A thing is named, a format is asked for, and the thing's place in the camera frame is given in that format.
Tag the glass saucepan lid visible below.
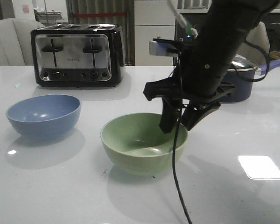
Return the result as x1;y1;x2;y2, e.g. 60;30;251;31
228;56;258;71

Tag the green bowl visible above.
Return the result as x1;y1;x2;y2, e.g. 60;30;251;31
100;113;188;175

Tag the black cable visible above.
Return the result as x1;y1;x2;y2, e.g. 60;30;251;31
171;98;193;224

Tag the beige armchair right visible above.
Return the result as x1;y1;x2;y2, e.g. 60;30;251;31
237;22;270;65

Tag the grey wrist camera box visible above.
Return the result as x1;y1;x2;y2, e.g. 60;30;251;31
149;38;184;57

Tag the dark blue saucepan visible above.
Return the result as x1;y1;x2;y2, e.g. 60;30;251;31
219;59;280;103

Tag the blue bowl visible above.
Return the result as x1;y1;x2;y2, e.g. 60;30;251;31
6;94;82;141

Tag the beige armchair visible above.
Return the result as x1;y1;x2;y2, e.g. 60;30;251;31
0;18;44;66
237;22;270;65

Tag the white refrigerator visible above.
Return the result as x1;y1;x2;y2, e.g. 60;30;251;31
134;0;175;66

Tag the black chrome four-slot toaster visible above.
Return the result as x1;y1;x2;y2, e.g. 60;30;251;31
31;24;126;87

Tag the beige armchair left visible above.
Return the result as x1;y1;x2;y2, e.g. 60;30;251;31
0;18;44;66

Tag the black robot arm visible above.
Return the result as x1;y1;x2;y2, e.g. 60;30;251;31
143;0;279;133

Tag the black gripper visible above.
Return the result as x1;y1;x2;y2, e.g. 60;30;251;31
143;44;236;133

